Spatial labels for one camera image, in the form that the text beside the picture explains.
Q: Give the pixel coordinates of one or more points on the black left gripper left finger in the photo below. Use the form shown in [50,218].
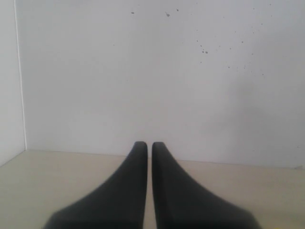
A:
[118,203]

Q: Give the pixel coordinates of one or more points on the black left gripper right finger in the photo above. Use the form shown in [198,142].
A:
[182,203]

